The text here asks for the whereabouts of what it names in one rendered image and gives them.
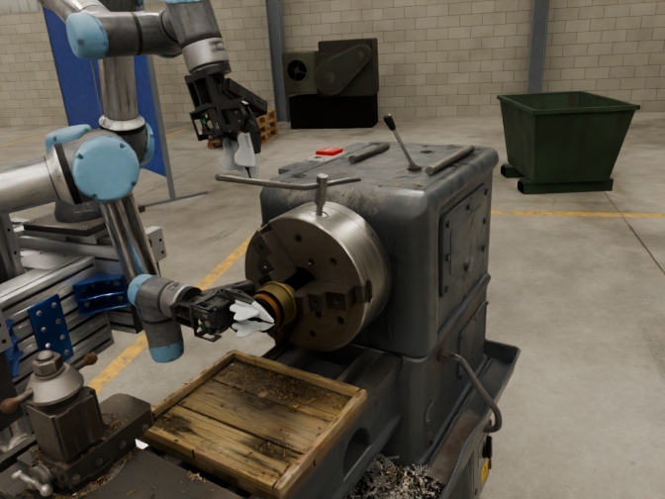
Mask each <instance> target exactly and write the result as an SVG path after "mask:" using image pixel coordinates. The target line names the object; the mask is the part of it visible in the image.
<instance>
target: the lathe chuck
mask: <svg viewBox="0 0 665 499"><path fill-rule="evenodd" d="M316 206H317V205H306V206H301V207H297V208H295V209H292V210H290V211H288V212H286V213H284V214H282V215H280V216H278V217H276V218H274V219H272V220H270V221H269V223H267V224H266V225H265V226H264V227H262V228H259V229H257V230H256V231H255V233H254V234H253V235H252V237H251V239H250V241H249V243H248V246H247V249H246V253H245V260H244V270H245V278H246V279H249V280H250V281H251V282H252V283H253V284H254V286H255V292H257V291H258V290H260V288H261V286H260V284H259V282H258V281H257V280H258V279H259V278H261V277H262V276H263V275H262V274H261V272H260V270H259V269H258V267H257V266H256V264H257V263H258V262H260V261H261V259H260V257H259V256H258V254H257V252H256V251H255V249H254V248H253V246H252V244H251V242H253V241H254V240H256V239H257V238H258V237H260V236H261V233H260V230H262V229H263V228H265V227H266V226H267V225H269V224H270V226H271V227H272V229H273V230H274V232H275V234H276V235H277V237H278V239H279V240H280V242H281V243H282V245H283V247H284V248H285V250H286V251H287V252H288V254H289V255H290V257H291V259H292V260H293V262H294V263H295V265H296V266H298V267H301V268H300V269H298V272H297V273H295V274H294V275H292V276H291V277H289V278H288V279H286V280H285V281H283V282H281V283H285V284H288V285H290V286H291V287H292V288H295V289H300V288H302V287H303V286H304V285H306V284H307V283H309V282H310V281H311V279H310V277H309V275H308V272H307V270H308V271H310V272H311V273H312V274H313V275H314V277H315V278H316V280H317V281H323V282H331V283H339V284H347V285H355V286H365V285H366V281H368V288H369V297H370V298H369V299H368V300H369V302H364V303H363V304H362V303H356V304H354V305H353V306H352V307H351V308H350V309H349V310H347V311H340V310H335V309H327V310H326V311H325V312H323V313H321V312H315V311H309V312H308V313H307V314H305V315H302V314H299V316H298V319H297V321H296V323H295V326H294V328H293V331H292V333H291V336H290V338H289V341H288V342H290V343H291V344H293V345H295V346H297V347H300V348H302V349H307V350H312V351H332V350H336V349H341V348H343V347H344V346H346V345H347V344H349V343H350V342H351V341H352V340H353V339H354V338H355V337H356V336H357V335H358V334H359V333H360V332H361V331H363V330H364V329H365V328H366V327H367V326H368V325H369V324H370V323H371V322H372V321H373V320H374V319H375V318H376V316H377V315H378V313H379V311H380V309H381V307H382V304H383V300H384V295H385V275H384V270H383V266H382V262H381V259H380V257H379V254H378V252H377V250H376V248H375V246H374V245H373V244H372V242H371V241H370V239H369V238H368V236H367V235H366V234H365V233H364V232H363V230H362V229H361V228H360V227H359V226H358V225H357V224H356V223H354V222H353V221H352V220H351V219H349V218H348V217H346V216H345V215H343V214H342V213H340V212H339V211H337V210H334V209H332V208H328V207H325V206H323V213H325V214H327V216H326V217H323V218H319V217H315V216H313V215H311V214H312V213H313V212H316Z"/></svg>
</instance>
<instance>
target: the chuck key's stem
mask: <svg viewBox="0 0 665 499"><path fill-rule="evenodd" d="M327 182H328V176H327V175H326V174H323V173H320V174H318V175H317V182H316V183H319V185H320V188H318V189H316V195H315V204H316V205H317V206H316V214H315V215H317V216H318V217H319V216H323V206H324V205H325V204H326V193H327Z"/></svg>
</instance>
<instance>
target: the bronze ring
mask: <svg viewBox="0 0 665 499"><path fill-rule="evenodd" d="M294 292H296V291H295V290H294V289H293V288H292V287H291V286H290V285H288V284H285V283H279V282H276V281H270V282H267V283H265V284H264V285H263V286H262V287H261V288H260V290H258V291H257V292H255V293H254V295H253V296H252V297H251V298H253V299H254V300H255V302H257V303H258V304H259V305H260V306H262V308H263V309H264V310H265V311H266V312H267V313H268V314H269V315H270V316H271V317H272V318H273V320H274V325H273V326H272V327H271V328H269V329H267V330H264V331H260V332H261V333H268V332H270V331H272V330H274V329H278V328H280V327H281V326H283V325H284V324H288V323H290V322H292V321H293V320H294V319H295V317H296V315H297V303H296V300H295V297H294V295H293V293H294Z"/></svg>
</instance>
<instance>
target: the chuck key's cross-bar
mask: <svg viewBox="0 0 665 499"><path fill-rule="evenodd" d="M215 179H216V180H219V181H227V182H234V183H242V184H250V185H258V186H266V187H274V188H282V189H290V190H298V191H307V190H313V189H318V188H320V185H319V183H312V184H306V185H300V184H292V183H285V182H277V181H270V180H262V179H255V178H247V177H240V176H232V175H225V174H219V173H217V174H216V175H215ZM356 181H360V176H359V175H357V176H351V177H346V178H341V179H335V180H329V181H328V182H327V187H329V186H335V185H340V184H345V183H350V182H356Z"/></svg>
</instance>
